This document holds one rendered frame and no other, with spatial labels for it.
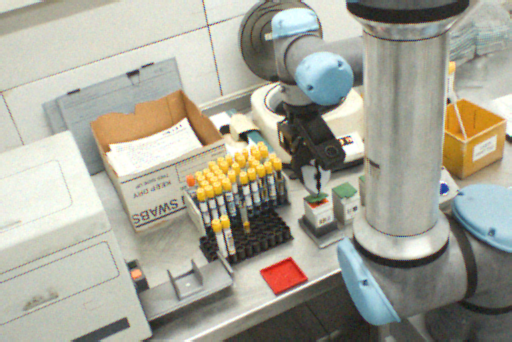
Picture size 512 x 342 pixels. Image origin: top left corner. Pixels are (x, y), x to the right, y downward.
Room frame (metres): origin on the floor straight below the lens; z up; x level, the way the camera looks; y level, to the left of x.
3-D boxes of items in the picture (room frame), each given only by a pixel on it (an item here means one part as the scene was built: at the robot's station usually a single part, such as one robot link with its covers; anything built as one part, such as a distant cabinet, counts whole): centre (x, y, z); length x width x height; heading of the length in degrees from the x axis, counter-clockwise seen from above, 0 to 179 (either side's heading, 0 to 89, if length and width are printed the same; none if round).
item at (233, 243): (0.90, 0.06, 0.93); 0.17 x 0.09 x 0.11; 111
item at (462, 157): (1.07, -0.45, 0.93); 0.13 x 0.13 x 0.10; 25
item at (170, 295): (0.76, 0.19, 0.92); 0.21 x 0.07 x 0.05; 111
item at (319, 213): (0.90, -0.09, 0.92); 0.05 x 0.04 x 0.06; 21
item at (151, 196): (1.16, 0.23, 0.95); 0.29 x 0.25 x 0.15; 21
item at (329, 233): (0.90, -0.09, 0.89); 0.09 x 0.05 x 0.04; 21
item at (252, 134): (1.21, 0.05, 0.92); 0.24 x 0.12 x 0.10; 21
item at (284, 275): (0.79, 0.00, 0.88); 0.07 x 0.07 x 0.01; 21
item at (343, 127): (1.23, -0.13, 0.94); 0.30 x 0.24 x 0.12; 12
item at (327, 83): (0.82, -0.12, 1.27); 0.11 x 0.11 x 0.08; 11
